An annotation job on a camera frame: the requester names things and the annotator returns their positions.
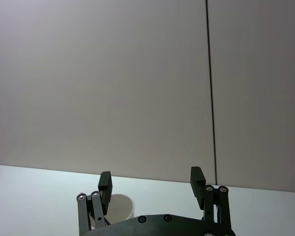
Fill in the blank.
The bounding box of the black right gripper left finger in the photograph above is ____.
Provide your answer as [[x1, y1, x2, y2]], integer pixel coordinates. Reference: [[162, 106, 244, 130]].
[[76, 171, 113, 234]]

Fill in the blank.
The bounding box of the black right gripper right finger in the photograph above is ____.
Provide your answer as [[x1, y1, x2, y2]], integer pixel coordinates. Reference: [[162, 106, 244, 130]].
[[190, 166, 233, 231]]

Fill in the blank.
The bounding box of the pale pink cup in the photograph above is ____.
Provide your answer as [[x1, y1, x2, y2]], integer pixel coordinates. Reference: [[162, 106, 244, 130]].
[[89, 194, 135, 231]]

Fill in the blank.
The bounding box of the white table cloth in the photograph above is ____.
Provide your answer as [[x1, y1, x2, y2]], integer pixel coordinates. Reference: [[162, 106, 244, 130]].
[[0, 164, 295, 236]]

